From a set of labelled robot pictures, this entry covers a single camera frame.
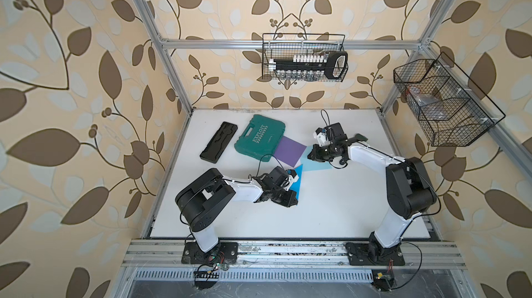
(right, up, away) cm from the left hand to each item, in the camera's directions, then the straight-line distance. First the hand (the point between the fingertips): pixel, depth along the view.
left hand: (296, 200), depth 86 cm
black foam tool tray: (-38, +21, +18) cm, 47 cm away
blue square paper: (+1, +5, +5) cm, 7 cm away
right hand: (+7, +17, +8) cm, 20 cm away
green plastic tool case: (-16, +25, +16) cm, 34 cm away
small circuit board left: (-32, -21, -18) cm, 42 cm away
